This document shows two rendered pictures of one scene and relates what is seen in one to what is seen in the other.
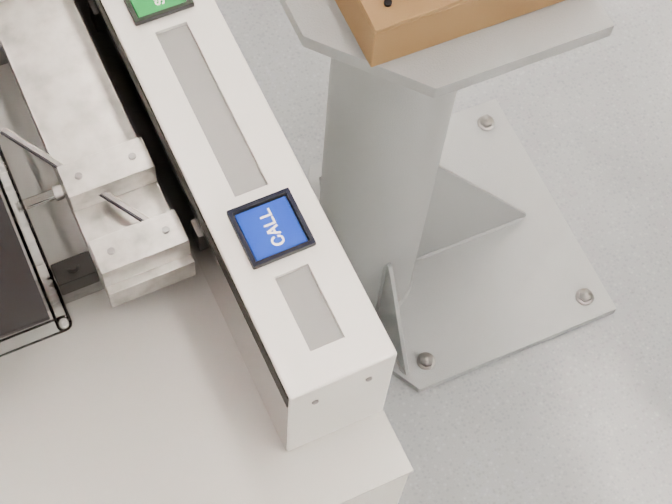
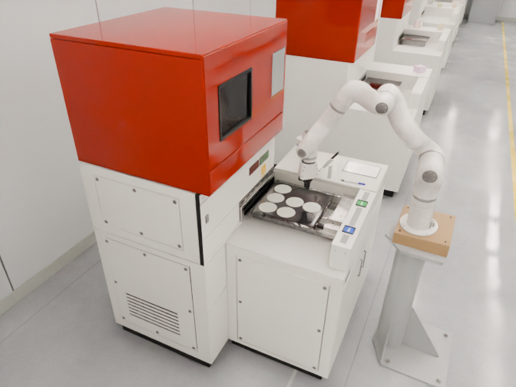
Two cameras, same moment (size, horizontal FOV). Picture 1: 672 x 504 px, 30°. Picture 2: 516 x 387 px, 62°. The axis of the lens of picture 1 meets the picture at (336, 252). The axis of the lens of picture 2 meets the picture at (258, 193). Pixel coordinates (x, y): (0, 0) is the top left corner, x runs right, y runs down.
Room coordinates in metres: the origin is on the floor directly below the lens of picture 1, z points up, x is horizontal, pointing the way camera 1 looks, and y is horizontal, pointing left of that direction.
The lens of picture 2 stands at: (-0.84, -1.07, 2.20)
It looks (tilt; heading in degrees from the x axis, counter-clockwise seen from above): 32 degrees down; 56
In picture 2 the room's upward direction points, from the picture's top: 1 degrees clockwise
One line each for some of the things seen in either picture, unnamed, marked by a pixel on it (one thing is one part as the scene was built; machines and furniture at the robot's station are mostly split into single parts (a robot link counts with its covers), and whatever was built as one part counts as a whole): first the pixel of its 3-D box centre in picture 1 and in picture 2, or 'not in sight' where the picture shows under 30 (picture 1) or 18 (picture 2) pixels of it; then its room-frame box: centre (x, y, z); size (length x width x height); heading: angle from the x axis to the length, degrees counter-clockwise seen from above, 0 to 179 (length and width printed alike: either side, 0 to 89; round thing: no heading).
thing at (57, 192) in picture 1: (42, 198); not in sight; (0.50, 0.26, 0.89); 0.05 x 0.01 x 0.01; 121
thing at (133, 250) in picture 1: (140, 247); (331, 229); (0.46, 0.17, 0.89); 0.08 x 0.03 x 0.03; 121
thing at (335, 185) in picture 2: not in sight; (330, 176); (0.83, 0.58, 0.89); 0.62 x 0.35 x 0.14; 121
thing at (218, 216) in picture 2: not in sight; (241, 190); (0.16, 0.56, 1.02); 0.82 x 0.03 x 0.40; 31
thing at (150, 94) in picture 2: not in sight; (184, 89); (0.01, 0.83, 1.52); 0.81 x 0.75 x 0.59; 31
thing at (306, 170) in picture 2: not in sight; (308, 167); (0.51, 0.45, 1.11); 0.10 x 0.07 x 0.11; 163
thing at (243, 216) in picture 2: not in sight; (258, 195); (0.32, 0.64, 0.89); 0.44 x 0.02 x 0.10; 31
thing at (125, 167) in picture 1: (107, 173); (335, 220); (0.53, 0.21, 0.89); 0.08 x 0.03 x 0.03; 121
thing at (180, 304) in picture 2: not in sight; (194, 260); (-0.01, 0.85, 0.41); 0.82 x 0.71 x 0.82; 31
